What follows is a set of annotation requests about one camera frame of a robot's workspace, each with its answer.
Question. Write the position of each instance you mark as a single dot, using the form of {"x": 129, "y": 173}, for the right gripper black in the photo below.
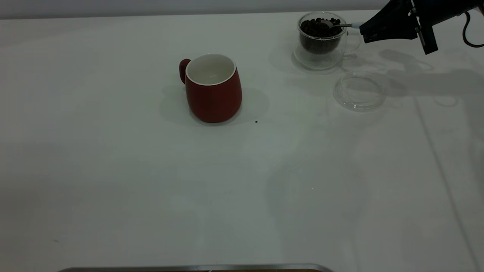
{"x": 438, "y": 11}

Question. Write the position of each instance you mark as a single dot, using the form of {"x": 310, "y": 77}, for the red ceramic mug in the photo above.
{"x": 213, "y": 102}

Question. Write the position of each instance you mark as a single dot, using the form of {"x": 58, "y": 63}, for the coffee beans pile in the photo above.
{"x": 315, "y": 36}

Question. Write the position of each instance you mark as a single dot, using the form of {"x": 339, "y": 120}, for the clear glass cup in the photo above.
{"x": 319, "y": 60}

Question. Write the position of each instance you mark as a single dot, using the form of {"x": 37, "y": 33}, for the clear glass saucer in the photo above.
{"x": 359, "y": 98}

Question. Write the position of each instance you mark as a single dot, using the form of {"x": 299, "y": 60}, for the silver metal bar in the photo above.
{"x": 189, "y": 268}

